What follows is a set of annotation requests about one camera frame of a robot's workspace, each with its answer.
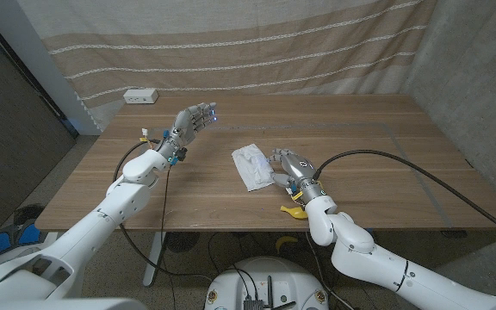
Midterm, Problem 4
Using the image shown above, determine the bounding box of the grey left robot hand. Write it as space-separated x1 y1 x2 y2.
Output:
161 102 218 156

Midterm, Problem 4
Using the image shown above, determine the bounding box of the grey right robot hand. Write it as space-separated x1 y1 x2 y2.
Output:
267 148 325 202

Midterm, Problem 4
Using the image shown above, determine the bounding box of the yellow toy banana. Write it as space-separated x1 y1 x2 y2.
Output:
275 235 300 254
279 204 309 220

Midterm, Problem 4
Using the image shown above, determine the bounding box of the white power strip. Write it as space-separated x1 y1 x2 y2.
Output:
122 88 159 105

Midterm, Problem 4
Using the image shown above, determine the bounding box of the beige striped curtain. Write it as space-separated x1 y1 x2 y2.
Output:
17 0 438 130

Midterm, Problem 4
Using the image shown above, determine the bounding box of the black round floor object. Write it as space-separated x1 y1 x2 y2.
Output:
13 202 47 227
165 231 201 253

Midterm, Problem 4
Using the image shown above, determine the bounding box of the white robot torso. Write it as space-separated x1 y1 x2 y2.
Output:
203 256 330 310

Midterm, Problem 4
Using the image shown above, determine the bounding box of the metal table leg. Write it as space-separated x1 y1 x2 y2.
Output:
142 231 167 288

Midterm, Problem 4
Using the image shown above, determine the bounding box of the dark perforated panel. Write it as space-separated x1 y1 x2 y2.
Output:
0 12 77 232

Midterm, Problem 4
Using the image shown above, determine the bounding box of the thick black cable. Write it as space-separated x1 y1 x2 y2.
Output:
314 149 496 245
112 138 214 281

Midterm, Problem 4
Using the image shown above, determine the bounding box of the thin black cable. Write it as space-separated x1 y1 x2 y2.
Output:
159 164 178 310

